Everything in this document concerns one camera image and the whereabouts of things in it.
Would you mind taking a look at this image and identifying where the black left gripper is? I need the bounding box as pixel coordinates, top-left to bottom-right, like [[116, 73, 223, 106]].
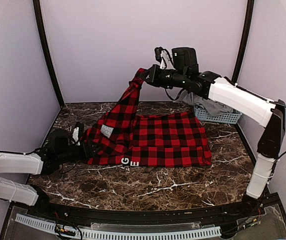
[[57, 140, 103, 165]]

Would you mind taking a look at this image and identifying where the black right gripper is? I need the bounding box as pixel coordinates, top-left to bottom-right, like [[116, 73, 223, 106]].
[[140, 63, 188, 89]]

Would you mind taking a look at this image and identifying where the red black plaid shirt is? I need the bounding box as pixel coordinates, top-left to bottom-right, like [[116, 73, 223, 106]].
[[82, 75, 212, 168]]

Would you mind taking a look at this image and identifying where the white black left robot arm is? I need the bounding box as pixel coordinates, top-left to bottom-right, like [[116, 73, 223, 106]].
[[0, 127, 98, 218]]

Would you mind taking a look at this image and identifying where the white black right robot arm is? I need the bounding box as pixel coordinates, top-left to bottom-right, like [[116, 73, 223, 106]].
[[138, 47, 286, 217]]

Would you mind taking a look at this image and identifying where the grey long sleeve shirt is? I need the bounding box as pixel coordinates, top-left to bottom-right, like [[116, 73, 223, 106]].
[[178, 90, 234, 117]]

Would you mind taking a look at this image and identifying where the light blue plastic basket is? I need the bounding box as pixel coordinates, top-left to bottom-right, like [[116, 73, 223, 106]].
[[194, 106, 242, 125]]

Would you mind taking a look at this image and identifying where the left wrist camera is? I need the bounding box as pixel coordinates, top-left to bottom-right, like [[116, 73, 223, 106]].
[[72, 122, 84, 146]]

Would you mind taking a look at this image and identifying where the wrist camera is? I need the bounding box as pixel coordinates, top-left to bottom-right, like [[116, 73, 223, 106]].
[[72, 122, 84, 146], [154, 47, 174, 70]]

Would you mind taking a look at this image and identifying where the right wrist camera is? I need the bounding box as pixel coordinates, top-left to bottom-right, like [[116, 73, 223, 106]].
[[154, 47, 174, 70]]

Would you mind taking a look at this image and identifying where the white slotted cable duct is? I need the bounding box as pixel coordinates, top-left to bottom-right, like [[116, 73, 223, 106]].
[[15, 214, 221, 240]]

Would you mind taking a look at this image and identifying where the black right frame post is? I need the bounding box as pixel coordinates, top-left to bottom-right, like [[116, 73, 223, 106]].
[[232, 0, 255, 83]]

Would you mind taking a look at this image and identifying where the black frame post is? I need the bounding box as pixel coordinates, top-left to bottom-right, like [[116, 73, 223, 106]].
[[32, 0, 65, 108], [232, 0, 255, 83]]

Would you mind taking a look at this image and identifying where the black left frame post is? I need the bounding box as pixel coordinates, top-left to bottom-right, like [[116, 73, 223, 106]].
[[32, 0, 65, 108]]

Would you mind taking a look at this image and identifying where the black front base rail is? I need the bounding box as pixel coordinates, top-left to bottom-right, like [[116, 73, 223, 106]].
[[25, 192, 281, 233]]

